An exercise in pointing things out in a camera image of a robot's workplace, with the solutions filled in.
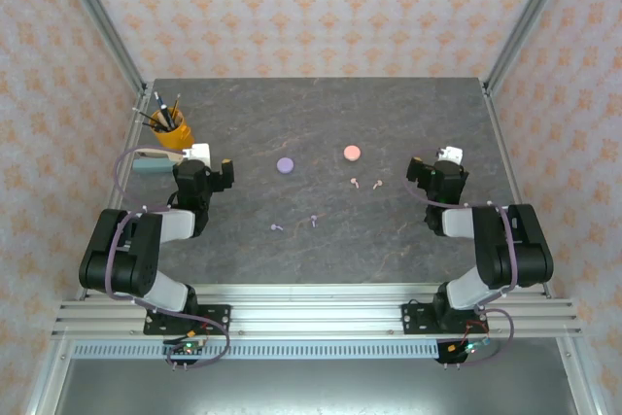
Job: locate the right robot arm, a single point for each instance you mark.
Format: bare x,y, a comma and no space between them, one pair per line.
525,250

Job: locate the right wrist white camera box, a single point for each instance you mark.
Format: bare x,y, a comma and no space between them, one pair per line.
452,152

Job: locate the silver tipped dark pen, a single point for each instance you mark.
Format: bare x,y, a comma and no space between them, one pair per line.
167,116

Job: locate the yellow pencil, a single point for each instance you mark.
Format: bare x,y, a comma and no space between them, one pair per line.
176,106

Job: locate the aluminium frame leg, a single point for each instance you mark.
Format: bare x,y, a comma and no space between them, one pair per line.
576,376
52,376

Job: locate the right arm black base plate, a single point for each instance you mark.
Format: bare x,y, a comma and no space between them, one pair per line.
413,318

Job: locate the pink earbud charging case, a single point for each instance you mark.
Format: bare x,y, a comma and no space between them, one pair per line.
351,153

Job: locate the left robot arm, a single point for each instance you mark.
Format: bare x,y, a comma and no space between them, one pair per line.
121,259

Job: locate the grey metal panel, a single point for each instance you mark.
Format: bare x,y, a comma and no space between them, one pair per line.
316,386

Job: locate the aluminium frame post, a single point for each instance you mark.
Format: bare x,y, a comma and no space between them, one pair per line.
103,21
526,21

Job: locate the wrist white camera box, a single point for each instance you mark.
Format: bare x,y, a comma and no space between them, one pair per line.
452,152
200,152

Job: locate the teal and beige stapler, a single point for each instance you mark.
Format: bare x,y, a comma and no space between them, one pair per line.
150,166

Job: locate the aluminium table side rail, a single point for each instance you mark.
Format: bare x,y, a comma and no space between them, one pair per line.
125,148
503,143

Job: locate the purple earbud charging case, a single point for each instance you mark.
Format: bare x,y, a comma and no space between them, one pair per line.
285,165

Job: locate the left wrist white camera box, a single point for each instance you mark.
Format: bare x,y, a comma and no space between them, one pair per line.
200,152

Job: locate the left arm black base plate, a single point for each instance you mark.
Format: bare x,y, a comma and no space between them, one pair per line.
218,318

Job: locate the orange pen cup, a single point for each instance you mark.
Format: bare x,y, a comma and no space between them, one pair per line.
175,138

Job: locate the aluminium table edge rail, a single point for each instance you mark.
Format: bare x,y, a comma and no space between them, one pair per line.
316,291

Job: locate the black pen with white cap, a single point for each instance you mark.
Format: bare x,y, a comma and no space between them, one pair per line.
161,106

